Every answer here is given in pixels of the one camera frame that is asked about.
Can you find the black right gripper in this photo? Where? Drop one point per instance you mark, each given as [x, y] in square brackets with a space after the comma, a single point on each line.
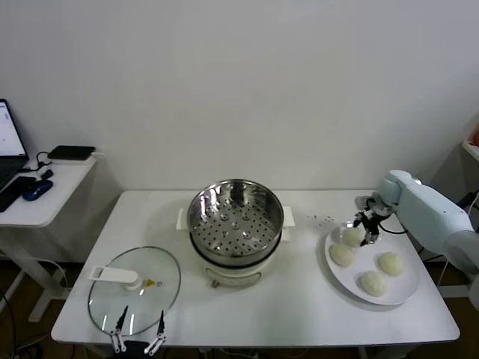
[371, 220]

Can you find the white power strip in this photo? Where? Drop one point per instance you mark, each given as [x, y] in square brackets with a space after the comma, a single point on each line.
[469, 271]

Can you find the black laptop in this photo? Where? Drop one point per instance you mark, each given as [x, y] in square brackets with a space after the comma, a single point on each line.
[11, 131]

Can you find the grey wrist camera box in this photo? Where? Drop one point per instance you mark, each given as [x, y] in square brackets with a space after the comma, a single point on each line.
[363, 202]

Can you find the small black adapter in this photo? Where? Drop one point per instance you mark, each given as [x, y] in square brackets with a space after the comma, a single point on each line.
[47, 174]

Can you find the black smartphone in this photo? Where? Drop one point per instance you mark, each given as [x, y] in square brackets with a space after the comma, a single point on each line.
[15, 192]

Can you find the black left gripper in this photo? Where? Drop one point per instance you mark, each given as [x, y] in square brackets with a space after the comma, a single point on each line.
[134, 348]

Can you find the orange object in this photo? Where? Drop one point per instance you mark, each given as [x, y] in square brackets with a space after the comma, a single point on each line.
[476, 138]

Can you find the white round plate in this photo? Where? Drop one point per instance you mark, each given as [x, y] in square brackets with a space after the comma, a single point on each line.
[393, 291]

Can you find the blue computer mouse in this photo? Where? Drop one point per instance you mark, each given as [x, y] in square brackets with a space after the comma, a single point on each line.
[37, 190]

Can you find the flat black box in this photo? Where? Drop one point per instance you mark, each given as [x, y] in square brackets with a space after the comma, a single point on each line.
[71, 151]

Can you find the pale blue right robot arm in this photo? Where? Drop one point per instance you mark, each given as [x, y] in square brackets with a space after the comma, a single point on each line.
[423, 209]

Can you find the white side desk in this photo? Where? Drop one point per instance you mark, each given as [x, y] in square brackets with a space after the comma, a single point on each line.
[56, 202]

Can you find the white steamed baozi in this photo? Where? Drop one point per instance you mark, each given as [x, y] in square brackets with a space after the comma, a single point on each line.
[351, 238]
[392, 263]
[373, 284]
[341, 255]

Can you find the scattered dark crumbs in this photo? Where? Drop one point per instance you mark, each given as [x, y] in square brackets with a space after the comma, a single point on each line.
[325, 218]

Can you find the stainless steel steamer basket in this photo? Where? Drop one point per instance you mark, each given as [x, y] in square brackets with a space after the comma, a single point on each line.
[209, 209]

